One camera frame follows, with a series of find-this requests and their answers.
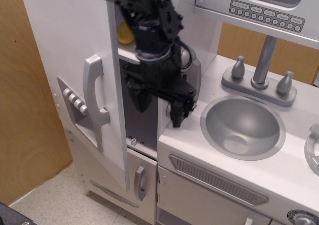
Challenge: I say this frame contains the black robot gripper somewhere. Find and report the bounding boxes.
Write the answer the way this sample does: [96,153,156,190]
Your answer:
[122,51,196,128]

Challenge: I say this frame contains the white fridge door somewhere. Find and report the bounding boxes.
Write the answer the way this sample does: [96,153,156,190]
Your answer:
[18,0,132,192]

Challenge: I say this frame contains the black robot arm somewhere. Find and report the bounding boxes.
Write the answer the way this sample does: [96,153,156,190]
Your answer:
[106,0,197,128]

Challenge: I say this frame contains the yellow toy food item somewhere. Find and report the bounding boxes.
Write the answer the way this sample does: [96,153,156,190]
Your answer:
[117,22,134,44]

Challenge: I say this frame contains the silver round toy sink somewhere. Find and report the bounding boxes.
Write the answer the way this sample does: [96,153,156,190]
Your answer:
[200,96,286,161]

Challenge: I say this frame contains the silver left faucet knob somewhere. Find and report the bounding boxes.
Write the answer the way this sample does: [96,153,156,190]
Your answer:
[231,56,245,79]

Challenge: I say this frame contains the silver faucet knob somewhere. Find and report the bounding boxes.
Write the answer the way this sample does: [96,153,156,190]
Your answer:
[276,71,294,94]
[231,56,245,79]

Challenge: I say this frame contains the grey ice water dispenser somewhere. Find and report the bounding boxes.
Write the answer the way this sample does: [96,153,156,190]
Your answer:
[57,77,103,152]

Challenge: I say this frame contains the white lower freezer door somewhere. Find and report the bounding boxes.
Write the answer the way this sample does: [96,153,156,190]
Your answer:
[65,129,157,224]

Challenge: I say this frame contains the white toy kitchen counter unit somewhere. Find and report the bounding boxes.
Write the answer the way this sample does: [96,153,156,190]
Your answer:
[157,0,319,225]

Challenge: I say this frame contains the silver toy faucet spout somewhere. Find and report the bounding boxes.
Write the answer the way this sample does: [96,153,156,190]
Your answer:
[251,35,278,89]

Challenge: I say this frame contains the white toy oven door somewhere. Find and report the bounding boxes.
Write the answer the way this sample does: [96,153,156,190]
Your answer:
[157,166,272,225]

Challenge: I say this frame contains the silver right faucet knob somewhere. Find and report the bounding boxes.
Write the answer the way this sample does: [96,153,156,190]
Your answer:
[276,71,294,94]

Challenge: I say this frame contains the brown wooden board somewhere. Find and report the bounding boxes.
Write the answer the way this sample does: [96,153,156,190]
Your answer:
[0,0,72,205]

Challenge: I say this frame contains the white toy microwave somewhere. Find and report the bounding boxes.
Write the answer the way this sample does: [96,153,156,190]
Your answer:
[195,0,319,49]

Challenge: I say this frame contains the silver oven dial knob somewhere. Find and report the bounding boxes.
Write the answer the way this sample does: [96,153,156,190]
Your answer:
[287,210,319,225]

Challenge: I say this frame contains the black case corner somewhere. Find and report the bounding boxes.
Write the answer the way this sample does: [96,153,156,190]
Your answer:
[0,202,38,225]

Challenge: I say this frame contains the grey toy wall phone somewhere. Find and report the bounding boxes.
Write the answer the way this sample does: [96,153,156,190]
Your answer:
[180,46,202,108]

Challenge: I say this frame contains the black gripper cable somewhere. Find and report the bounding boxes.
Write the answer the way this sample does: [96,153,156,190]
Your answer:
[171,37,194,70]

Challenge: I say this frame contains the silver upper fridge door handle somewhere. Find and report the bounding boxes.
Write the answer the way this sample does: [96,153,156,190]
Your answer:
[82,54,111,134]

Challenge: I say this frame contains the silver lower freezer door handle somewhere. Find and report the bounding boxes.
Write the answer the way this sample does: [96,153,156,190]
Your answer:
[134,166,146,201]

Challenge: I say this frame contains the grey faucet base plate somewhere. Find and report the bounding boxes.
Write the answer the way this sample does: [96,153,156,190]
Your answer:
[221,67,297,107]

